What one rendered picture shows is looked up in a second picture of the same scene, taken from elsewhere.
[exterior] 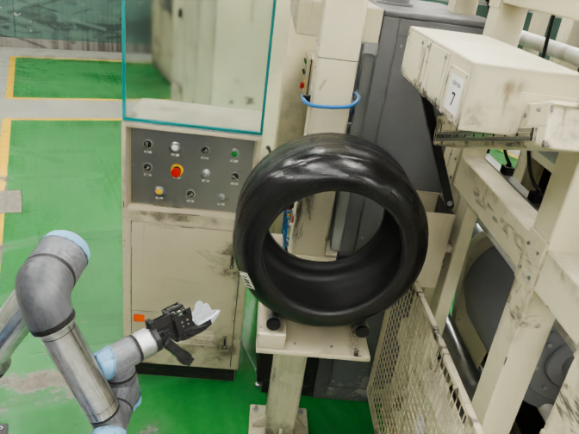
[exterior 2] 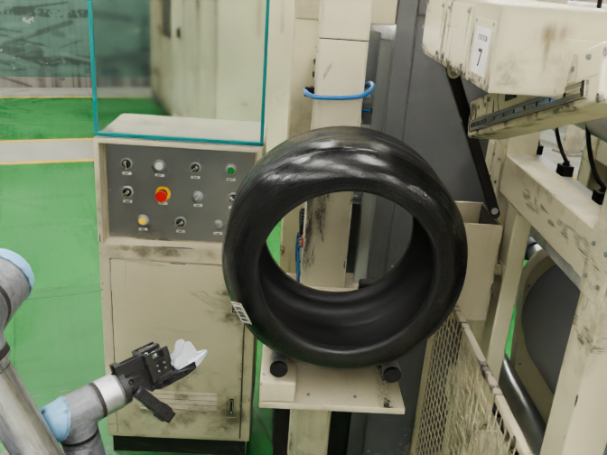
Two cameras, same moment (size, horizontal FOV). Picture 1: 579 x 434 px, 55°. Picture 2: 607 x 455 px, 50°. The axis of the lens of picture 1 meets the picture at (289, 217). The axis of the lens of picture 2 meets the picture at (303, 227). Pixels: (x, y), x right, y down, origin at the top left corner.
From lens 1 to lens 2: 0.17 m
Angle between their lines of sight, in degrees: 5
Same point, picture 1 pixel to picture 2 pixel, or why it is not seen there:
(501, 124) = (542, 82)
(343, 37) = (349, 12)
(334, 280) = (356, 314)
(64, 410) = not seen: outside the picture
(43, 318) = not seen: outside the picture
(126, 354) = (83, 406)
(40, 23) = (24, 60)
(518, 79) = (559, 23)
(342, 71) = (350, 54)
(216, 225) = (213, 259)
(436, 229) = (480, 245)
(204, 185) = (197, 211)
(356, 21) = not seen: outside the picture
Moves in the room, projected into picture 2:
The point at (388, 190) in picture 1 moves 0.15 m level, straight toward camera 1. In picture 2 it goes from (410, 188) to (403, 209)
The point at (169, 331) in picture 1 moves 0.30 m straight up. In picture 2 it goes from (141, 378) to (137, 246)
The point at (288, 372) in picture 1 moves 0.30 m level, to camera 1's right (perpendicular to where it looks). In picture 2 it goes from (308, 438) to (399, 447)
